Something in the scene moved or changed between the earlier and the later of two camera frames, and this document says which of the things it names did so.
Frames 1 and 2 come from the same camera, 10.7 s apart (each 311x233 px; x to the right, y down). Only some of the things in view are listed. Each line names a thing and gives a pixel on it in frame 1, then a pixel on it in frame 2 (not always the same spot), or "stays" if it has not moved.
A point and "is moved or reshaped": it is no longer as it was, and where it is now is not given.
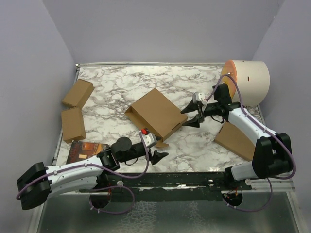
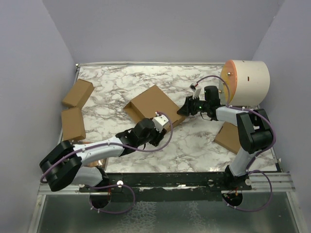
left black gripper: x=156 y=156 → x=158 y=137
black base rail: x=169 y=187 stays
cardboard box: x=154 y=114 is moved or reshaped
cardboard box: x=73 y=126 stays
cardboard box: x=79 y=93 stays
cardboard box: x=233 y=139 stays
